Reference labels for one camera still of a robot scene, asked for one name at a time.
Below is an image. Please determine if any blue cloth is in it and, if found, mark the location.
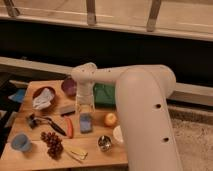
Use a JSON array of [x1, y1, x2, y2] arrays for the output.
[[9, 89, 26, 103]]

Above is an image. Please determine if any yellow banana peel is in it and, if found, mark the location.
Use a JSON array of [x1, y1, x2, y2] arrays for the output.
[[65, 147, 88, 162]]

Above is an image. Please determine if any bunch of red grapes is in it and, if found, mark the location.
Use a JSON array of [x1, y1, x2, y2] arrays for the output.
[[40, 132, 63, 160]]

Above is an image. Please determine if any green plastic tray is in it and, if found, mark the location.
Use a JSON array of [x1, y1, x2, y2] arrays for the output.
[[93, 83, 115, 107]]

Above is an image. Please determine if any blue sponge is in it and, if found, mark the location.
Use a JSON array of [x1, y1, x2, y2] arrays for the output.
[[80, 113, 92, 133]]

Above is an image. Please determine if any black handled brush tool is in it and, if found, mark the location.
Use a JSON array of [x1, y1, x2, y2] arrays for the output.
[[26, 114, 66, 136]]

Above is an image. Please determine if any metal cup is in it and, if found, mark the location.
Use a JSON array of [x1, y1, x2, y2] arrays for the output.
[[98, 135, 112, 152]]

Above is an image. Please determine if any purple bowl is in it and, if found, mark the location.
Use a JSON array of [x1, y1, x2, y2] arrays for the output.
[[61, 78, 77, 96]]

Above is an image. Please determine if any white crumpled cloth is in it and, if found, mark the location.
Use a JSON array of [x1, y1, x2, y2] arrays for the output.
[[33, 88, 54, 110]]

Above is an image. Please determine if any blue plastic cup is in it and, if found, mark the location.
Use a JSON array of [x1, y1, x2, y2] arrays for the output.
[[11, 133, 32, 152]]

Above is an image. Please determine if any grey eraser block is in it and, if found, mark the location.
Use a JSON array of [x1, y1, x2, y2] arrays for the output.
[[59, 105, 75, 116]]

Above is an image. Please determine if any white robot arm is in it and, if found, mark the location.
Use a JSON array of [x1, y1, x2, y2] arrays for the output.
[[71, 63, 183, 171]]

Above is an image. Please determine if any white cup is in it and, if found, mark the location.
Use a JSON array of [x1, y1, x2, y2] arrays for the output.
[[113, 126, 124, 143]]

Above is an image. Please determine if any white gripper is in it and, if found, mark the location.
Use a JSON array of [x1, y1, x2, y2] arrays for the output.
[[76, 82, 95, 120]]

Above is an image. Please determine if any orange fruit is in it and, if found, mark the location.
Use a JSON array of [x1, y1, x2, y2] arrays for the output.
[[104, 113, 117, 127]]

